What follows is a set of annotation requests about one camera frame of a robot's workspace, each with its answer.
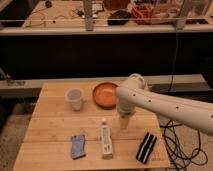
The metal clamp on rail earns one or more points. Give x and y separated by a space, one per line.
9 80

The orange basket background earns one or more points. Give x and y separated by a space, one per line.
141 15

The orange bowl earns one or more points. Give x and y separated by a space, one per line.
104 95

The wooden table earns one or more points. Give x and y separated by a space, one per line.
47 142

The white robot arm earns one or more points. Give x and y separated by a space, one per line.
132 93

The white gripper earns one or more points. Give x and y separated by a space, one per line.
124 121

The translucent plastic cup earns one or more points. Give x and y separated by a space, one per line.
75 97

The black object on bench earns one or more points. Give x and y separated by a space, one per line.
119 17

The white bottle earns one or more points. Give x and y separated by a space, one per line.
106 141

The black white striped object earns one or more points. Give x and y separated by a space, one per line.
146 148

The grey metal post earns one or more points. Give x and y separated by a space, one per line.
87 4

